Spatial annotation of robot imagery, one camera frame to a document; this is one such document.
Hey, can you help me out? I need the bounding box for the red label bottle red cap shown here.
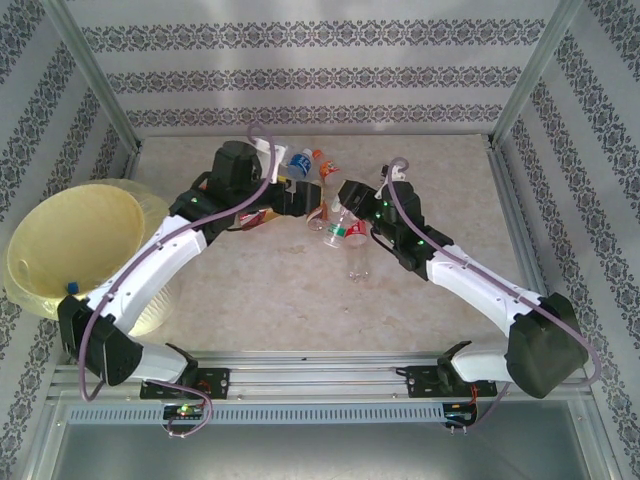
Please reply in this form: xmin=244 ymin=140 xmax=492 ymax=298
xmin=343 ymin=217 xmax=372 ymax=247

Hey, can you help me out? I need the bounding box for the blue label bottle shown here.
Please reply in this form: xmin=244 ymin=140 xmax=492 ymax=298
xmin=284 ymin=147 xmax=316 ymax=179

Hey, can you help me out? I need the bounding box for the small orange label bottle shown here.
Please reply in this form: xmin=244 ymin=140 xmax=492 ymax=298
xmin=312 ymin=148 xmax=345 ymax=185

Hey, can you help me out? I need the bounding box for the green red label bottle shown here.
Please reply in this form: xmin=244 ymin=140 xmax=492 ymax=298
xmin=322 ymin=196 xmax=353 ymax=250

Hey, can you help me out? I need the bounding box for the red yellow drink carton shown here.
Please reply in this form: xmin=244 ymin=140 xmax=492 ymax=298
xmin=230 ymin=208 xmax=277 ymax=233

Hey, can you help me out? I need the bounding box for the clear unlabelled plastic bottle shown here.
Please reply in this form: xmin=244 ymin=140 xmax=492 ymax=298
xmin=347 ymin=243 xmax=372 ymax=281

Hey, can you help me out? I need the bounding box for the white ribbed waste bin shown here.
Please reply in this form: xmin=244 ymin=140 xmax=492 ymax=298
xmin=4 ymin=178 xmax=175 ymax=337

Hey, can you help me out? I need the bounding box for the grey metal panel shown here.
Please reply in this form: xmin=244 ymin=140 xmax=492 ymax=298
xmin=29 ymin=424 xmax=616 ymax=480

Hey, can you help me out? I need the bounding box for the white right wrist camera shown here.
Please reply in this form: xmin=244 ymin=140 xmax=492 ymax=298
xmin=378 ymin=167 xmax=409 ymax=197

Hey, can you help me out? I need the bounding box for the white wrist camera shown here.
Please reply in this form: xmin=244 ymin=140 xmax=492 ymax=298
xmin=378 ymin=167 xmax=409 ymax=197
xmin=253 ymin=138 xmax=292 ymax=161

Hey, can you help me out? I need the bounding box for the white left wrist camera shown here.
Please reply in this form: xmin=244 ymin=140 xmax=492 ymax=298
xmin=253 ymin=138 xmax=292 ymax=161

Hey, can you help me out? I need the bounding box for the aluminium side rail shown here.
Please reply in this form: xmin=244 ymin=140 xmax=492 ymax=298
xmin=487 ymin=142 xmax=567 ymax=364

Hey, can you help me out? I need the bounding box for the aluminium frame post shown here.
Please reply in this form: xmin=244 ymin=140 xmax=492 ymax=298
xmin=43 ymin=0 xmax=144 ymax=151
xmin=487 ymin=0 xmax=586 ymax=151

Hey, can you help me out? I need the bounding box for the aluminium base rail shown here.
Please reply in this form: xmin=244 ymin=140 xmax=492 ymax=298
xmin=47 ymin=349 xmax=591 ymax=401

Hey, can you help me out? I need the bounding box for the grey slotted cable duct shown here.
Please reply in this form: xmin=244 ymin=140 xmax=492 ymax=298
xmin=66 ymin=402 xmax=446 ymax=426

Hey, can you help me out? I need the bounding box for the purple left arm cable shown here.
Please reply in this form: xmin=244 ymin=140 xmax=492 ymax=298
xmin=79 ymin=121 xmax=281 ymax=441

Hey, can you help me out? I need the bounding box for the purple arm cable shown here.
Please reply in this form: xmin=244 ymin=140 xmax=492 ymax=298
xmin=79 ymin=121 xmax=281 ymax=441
xmin=384 ymin=157 xmax=601 ymax=431

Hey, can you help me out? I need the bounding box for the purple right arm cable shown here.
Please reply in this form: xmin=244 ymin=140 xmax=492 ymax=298
xmin=384 ymin=157 xmax=601 ymax=431

